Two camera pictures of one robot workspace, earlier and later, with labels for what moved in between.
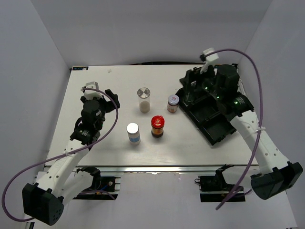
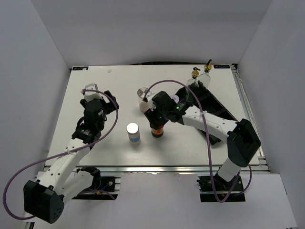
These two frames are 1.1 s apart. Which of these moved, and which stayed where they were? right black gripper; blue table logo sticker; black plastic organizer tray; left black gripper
Moved: right black gripper
Stayed: blue table logo sticker; black plastic organizer tray; left black gripper
